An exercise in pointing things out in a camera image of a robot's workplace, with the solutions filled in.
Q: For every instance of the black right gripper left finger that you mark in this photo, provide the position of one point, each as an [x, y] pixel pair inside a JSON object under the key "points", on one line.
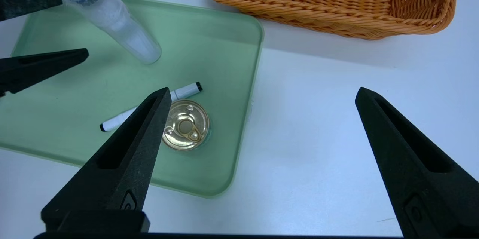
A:
{"points": [[119, 179]]}

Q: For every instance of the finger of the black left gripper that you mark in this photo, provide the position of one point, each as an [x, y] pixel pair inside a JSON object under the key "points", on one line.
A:
{"points": [[37, 69], [26, 5]]}

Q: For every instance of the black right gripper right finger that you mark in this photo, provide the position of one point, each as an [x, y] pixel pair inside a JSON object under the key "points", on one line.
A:
{"points": [[423, 179]]}

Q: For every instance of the white bottle with clear cap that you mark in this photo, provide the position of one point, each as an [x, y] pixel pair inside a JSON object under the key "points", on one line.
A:
{"points": [[116, 22]]}

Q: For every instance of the white marker pen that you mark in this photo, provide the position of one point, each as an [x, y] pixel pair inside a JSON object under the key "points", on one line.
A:
{"points": [[185, 90]]}

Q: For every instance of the orange wicker basket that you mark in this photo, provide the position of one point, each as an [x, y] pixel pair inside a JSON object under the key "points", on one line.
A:
{"points": [[336, 14]]}

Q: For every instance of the tin can with gold lid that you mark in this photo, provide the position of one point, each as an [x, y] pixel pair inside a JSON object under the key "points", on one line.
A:
{"points": [[187, 126]]}

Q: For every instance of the green plastic tray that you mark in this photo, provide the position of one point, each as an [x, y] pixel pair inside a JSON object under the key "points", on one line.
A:
{"points": [[209, 52]]}

